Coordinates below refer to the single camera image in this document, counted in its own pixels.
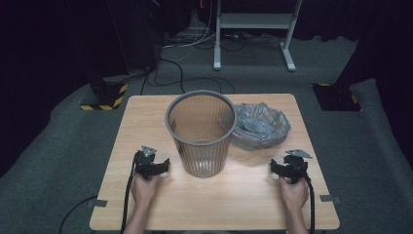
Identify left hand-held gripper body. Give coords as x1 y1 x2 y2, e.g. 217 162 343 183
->
133 144 161 181

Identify grey mesh trash can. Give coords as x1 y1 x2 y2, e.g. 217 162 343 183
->
164 89 239 179

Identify black looped floor cable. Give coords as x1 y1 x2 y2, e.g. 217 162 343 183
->
139 57 237 97

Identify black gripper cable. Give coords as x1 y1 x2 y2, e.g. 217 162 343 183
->
120 152 137 234
303 174 317 234

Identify black base with striped tape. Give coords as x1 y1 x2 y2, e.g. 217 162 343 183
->
311 82 363 112
79 79 130 112

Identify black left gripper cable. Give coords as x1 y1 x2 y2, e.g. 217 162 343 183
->
120 152 137 234

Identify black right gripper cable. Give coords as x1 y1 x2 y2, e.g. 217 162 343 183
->
303 174 317 234

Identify white metal stand frame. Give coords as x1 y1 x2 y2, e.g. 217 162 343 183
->
212 0 304 73

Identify grey plastic trash bag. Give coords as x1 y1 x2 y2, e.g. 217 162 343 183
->
220 101 292 152

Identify white floor cables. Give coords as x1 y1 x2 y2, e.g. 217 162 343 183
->
160 0 217 62

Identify grey tape piece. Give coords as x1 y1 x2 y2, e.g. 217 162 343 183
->
319 194 342 205
87 198 108 209

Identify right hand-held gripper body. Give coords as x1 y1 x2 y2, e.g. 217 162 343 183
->
282 148 314 185

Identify person's right hand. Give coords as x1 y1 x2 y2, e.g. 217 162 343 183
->
278 175 310 213

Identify person's left hand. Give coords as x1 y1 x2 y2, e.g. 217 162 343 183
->
130 173 161 210

